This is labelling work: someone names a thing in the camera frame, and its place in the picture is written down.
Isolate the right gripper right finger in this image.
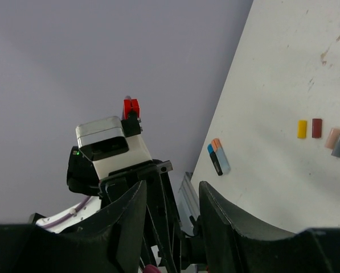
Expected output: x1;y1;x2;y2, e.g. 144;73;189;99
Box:
199;181;340;272

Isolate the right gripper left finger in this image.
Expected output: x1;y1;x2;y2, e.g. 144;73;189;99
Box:
0;181;147;272

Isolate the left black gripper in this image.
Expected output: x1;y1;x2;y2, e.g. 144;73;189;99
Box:
99;160;207;272

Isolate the pink pen cap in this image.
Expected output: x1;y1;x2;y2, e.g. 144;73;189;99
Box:
143;264;161;273

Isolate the yellow pen cap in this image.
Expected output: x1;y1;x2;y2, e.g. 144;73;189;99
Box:
297;120;308;139

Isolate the orange pen cap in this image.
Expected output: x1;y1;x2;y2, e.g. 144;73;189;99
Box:
325;127;340;149

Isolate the dark red pen cap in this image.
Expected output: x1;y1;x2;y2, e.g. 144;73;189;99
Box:
312;118;323;139

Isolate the light blue highlighter pen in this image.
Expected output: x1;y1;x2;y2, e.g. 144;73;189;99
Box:
211;138;231;175

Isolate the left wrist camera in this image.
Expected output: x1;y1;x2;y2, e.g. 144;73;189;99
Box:
76;111;153;180

